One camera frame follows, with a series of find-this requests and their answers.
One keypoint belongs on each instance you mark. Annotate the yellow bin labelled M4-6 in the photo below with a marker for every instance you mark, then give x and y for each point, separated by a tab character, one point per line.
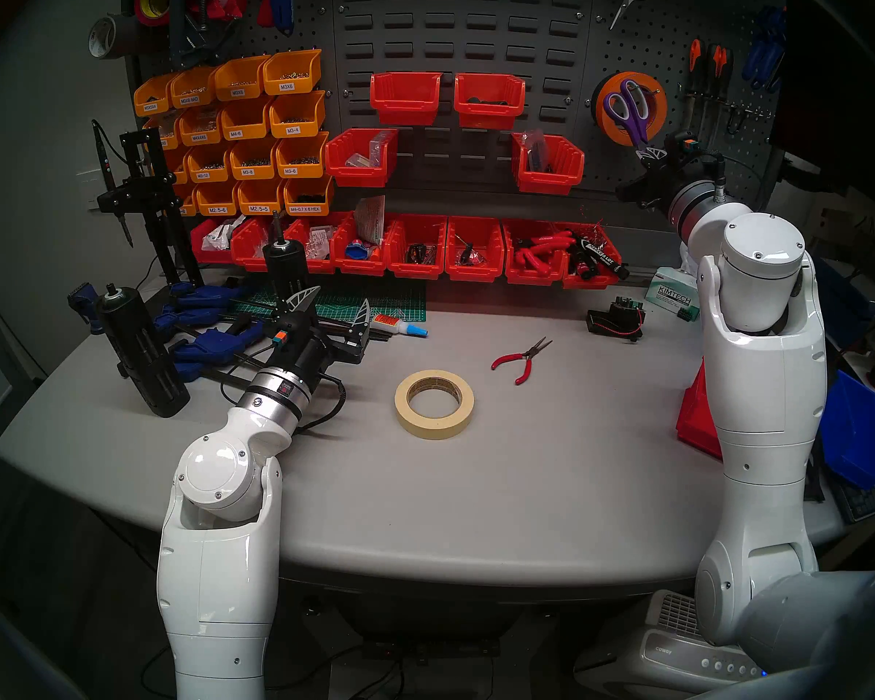
244	128

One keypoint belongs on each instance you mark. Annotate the black keyboard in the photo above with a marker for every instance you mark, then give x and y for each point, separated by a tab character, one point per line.
857	502

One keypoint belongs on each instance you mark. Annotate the grey Coway air purifier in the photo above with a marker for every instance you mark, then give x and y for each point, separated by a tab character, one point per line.
649	655

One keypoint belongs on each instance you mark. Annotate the yellow bin labelled M3-4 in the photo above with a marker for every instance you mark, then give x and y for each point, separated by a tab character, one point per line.
297	125

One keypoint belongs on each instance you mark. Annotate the black metal stand frame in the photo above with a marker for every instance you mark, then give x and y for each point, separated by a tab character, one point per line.
157	195

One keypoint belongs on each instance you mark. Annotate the yellow bin labelled M3-16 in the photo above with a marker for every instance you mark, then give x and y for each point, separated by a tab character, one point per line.
182	170

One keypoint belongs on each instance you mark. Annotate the white glue bottle blue cap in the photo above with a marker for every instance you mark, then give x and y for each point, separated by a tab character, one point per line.
394	325

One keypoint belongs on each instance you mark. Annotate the blue plastic cap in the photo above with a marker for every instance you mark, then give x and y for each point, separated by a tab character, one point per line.
359	252

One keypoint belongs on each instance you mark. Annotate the red plastic tool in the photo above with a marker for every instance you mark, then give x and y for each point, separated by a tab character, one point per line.
230	6

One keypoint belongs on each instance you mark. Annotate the blue bar clamp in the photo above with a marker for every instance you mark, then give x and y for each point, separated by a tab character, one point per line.
211	348
197	299

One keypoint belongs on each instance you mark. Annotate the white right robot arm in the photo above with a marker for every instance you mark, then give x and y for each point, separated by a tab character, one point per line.
765	385

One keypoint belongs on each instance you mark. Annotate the grey duct tape roll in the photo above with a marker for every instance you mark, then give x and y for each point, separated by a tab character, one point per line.
125	39

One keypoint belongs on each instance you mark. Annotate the yellow bin labelled HEX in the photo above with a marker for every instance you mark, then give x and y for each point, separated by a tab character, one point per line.
308	203

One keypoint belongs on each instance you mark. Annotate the black small hardware pile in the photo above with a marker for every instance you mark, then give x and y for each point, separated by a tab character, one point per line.
421	254
469	254

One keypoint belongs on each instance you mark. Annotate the black ribbed cylinder tool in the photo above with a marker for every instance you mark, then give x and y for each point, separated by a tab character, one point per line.
146	363

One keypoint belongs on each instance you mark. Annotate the yellow bin labelled M4X6X5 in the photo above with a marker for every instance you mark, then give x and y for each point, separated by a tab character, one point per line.
171	126

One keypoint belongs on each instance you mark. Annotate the user manual in bag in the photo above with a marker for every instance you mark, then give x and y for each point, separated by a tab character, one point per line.
370	221

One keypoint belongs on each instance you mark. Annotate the grey louvred wall panel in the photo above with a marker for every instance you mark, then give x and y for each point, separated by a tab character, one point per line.
481	35

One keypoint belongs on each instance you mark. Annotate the blue utility knife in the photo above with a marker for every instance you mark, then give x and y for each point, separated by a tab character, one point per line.
283	6

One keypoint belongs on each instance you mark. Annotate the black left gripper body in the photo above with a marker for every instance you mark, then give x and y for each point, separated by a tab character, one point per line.
313	352

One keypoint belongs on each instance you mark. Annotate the yellow bin labelled M3-6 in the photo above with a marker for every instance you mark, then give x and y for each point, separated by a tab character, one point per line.
302	166

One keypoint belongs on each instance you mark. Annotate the yellow bin labelled M2.5-5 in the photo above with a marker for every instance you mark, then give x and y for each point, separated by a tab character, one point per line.
260	204

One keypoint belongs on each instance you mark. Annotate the green cutting mat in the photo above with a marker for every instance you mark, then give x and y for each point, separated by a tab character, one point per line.
397	301

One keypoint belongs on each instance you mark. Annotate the red plastic storage bin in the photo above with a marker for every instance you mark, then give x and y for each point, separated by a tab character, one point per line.
474	272
361	267
251	254
415	270
532	277
361	170
319	265
405	100
204	252
700	421
550	177
490	111
590	283

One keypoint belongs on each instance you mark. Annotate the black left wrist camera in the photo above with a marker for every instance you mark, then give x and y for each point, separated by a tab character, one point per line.
282	335

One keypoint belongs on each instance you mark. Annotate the yellow bin labelled M3-12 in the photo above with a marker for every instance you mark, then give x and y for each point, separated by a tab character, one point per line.
208	170

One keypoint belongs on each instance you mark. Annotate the yellow bin labelled M3-8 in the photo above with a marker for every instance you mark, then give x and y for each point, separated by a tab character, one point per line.
253	168

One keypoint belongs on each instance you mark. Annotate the yellow bin labelled M4X4X6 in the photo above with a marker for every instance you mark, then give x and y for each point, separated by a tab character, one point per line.
200	133

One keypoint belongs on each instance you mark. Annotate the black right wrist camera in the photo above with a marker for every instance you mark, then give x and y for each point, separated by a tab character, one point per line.
682	146

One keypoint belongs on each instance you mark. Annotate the Kimtech tissue box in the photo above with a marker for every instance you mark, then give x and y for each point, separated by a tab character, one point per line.
667	297

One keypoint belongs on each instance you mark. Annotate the beige masking tape roll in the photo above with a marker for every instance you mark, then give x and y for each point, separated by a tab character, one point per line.
434	430

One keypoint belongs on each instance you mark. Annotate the orange tape roll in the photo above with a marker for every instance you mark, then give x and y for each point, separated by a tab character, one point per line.
656	119

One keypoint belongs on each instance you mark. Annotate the black tape roll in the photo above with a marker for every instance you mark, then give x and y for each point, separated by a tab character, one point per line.
596	108

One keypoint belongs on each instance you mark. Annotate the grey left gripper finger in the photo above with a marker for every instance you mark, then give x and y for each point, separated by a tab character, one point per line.
362	319
302	299

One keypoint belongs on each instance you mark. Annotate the yellow bin labelled M3X8 BAD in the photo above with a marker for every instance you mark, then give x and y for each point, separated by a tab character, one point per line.
192	93

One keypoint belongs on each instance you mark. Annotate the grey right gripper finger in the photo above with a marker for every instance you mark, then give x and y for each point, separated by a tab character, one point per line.
645	160
660	153

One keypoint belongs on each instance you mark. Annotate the yellow bin labelled M2.5-6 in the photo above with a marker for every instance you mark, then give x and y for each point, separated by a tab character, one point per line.
217	204

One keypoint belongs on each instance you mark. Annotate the large blue storage bin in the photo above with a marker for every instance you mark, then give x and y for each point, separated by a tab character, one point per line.
857	429

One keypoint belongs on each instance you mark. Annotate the black cylinder with long bit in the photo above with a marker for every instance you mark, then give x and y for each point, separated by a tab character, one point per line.
284	268

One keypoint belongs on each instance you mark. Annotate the clear plastic parts bag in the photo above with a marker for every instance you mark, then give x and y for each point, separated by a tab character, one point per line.
370	152

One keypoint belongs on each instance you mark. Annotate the red utility knife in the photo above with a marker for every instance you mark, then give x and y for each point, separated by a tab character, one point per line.
265	13

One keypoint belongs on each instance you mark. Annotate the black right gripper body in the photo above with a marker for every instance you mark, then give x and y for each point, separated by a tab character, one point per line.
660	184

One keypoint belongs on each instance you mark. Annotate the white crumpled plastic bag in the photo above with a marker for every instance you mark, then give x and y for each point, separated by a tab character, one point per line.
222	235

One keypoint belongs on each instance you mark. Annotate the yellow bin labelled M2.5-8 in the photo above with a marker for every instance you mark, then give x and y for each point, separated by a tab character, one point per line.
189	206

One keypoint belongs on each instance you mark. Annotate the clear bag with black parts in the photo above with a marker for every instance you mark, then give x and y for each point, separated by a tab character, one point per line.
536	152

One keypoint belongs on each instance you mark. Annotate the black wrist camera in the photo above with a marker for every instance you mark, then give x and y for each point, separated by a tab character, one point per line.
282	335
682	146

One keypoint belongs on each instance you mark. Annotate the small clear parts bag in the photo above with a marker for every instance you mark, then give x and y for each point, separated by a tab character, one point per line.
319	243

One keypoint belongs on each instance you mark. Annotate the yellow bin labelled M3X6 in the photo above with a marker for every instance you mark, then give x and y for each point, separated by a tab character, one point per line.
292	82

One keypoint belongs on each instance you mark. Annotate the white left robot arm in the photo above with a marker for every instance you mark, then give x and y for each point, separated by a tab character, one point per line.
219	582

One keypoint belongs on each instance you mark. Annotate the grey perforated pegboard panel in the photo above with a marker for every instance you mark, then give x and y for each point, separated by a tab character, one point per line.
321	20
605	166

